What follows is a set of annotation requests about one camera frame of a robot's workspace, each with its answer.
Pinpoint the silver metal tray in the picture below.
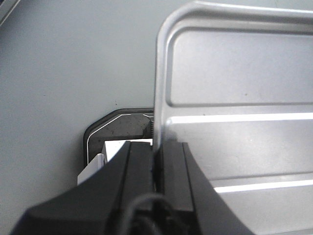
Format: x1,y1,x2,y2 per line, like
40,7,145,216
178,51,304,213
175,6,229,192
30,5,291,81
153,1,313,235

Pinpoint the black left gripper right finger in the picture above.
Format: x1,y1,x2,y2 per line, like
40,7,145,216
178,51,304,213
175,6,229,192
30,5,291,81
154,141,253,235

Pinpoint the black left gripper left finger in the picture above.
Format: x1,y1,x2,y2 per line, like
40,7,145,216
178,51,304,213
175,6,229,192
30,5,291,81
12,142,153,235

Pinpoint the black cable near camera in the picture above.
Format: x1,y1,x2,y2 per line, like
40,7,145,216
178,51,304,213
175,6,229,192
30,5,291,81
119,192,177,235

